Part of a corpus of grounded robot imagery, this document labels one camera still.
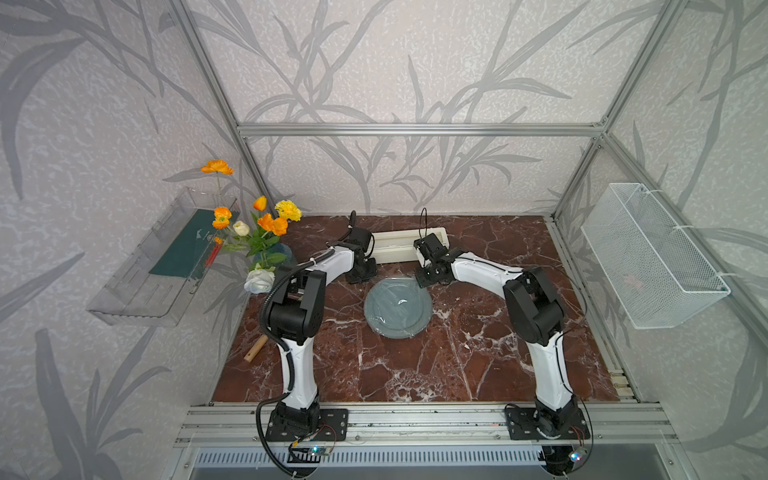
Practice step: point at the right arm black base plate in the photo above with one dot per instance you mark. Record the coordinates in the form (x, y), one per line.
(522, 424)

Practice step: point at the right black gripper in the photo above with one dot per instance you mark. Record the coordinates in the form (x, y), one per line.
(420, 278)

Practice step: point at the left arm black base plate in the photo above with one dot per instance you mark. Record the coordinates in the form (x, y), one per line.
(326, 424)

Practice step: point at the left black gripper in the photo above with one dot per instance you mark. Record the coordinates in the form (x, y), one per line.
(371, 273)

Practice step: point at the white wire mesh basket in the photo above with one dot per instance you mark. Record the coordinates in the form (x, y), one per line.
(659, 275)

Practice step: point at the white plastic wrap dispenser box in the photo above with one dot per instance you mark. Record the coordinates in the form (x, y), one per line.
(398, 246)

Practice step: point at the right small circuit board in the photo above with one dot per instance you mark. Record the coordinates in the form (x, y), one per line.
(578, 454)

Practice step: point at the flower bouquet in glass vase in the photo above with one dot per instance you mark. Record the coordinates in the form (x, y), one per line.
(258, 242)

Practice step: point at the green garden fork wooden handle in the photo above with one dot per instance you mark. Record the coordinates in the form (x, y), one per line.
(256, 348)

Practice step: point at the red pen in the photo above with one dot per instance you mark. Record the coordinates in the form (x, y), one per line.
(214, 252)

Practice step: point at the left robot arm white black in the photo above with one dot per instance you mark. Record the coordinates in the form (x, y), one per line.
(293, 312)

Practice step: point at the left green circuit board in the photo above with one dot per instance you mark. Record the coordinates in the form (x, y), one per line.
(310, 453)

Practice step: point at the clear acrylic wall shelf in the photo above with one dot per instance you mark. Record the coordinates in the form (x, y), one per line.
(132, 296)

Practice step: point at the dark green notebook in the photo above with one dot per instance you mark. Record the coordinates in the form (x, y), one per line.
(186, 256)

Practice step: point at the grey-green round plate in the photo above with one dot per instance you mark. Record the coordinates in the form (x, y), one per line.
(398, 308)

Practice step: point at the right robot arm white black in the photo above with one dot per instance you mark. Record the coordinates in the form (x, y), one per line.
(536, 313)

